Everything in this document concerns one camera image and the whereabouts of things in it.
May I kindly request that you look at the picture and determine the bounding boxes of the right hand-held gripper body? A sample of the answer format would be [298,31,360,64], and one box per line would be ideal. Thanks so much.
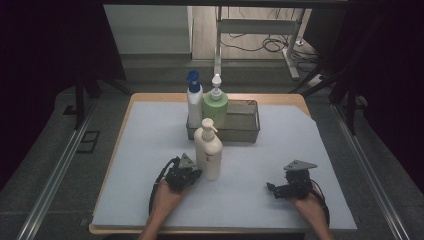
[283,159,318,200]

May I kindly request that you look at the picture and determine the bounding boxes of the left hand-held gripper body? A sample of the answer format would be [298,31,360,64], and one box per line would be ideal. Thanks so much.
[165,152,197,193]

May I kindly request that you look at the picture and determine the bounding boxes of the cream ribbed cup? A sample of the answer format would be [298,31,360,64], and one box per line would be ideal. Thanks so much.
[193,117,224,181]

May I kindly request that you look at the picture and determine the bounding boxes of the grey wire mesh basket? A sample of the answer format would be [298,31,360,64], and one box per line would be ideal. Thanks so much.
[185,99,261,144]

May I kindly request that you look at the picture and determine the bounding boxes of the white blue spray bottle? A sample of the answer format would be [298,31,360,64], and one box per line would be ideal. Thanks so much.
[185,69,204,129]

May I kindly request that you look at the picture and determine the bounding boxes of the green pump bottle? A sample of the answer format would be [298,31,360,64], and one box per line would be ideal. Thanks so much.
[202,73,230,130]

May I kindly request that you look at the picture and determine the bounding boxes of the person's right hand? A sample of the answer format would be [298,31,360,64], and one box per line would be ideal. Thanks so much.
[289,188,326,222]

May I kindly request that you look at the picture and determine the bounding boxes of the person's left hand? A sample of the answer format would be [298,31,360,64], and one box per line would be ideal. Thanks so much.
[153,179,188,218]

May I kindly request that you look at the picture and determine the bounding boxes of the light blue table mat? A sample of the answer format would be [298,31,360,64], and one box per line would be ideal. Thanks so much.
[91,101,358,231]

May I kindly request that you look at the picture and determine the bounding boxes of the black metal stand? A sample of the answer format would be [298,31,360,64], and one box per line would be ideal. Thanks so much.
[289,66,359,136]
[73,71,133,132]

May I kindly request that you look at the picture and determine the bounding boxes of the dark curtain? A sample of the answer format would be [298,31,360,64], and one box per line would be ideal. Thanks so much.
[0,0,128,191]
[303,0,424,186]

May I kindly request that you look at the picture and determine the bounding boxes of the white panel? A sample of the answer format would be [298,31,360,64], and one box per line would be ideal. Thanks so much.
[103,4,194,55]

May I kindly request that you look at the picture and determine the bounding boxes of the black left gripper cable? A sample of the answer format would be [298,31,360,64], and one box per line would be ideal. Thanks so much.
[148,157,180,216]

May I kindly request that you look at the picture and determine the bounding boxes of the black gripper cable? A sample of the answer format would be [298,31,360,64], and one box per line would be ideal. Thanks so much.
[148,157,180,216]
[310,179,331,228]

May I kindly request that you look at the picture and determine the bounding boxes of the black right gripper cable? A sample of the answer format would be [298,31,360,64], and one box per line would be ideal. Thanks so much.
[310,179,331,228]

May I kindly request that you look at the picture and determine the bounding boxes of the aluminium rail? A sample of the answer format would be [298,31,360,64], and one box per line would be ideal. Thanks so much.
[15,99,98,240]
[331,103,412,240]

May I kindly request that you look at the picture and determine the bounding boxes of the black floor cables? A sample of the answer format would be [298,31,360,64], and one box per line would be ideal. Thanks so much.
[219,8,323,65]

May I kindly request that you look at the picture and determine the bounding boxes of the white desk frame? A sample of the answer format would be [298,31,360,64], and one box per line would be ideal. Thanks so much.
[213,6,302,81]

